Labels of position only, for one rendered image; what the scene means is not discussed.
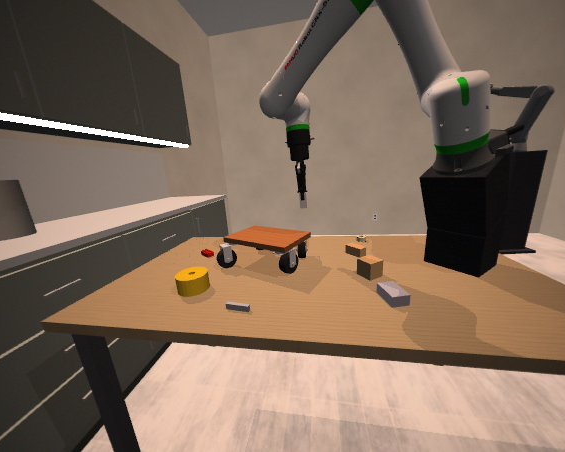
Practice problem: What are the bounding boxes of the yellow short cylinder with center hole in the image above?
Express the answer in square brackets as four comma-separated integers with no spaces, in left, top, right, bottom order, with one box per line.
[175,267,210,297]

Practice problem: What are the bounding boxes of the wooden dolly with casters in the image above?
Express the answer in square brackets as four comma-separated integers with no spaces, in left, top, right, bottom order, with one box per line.
[217,226,311,274]

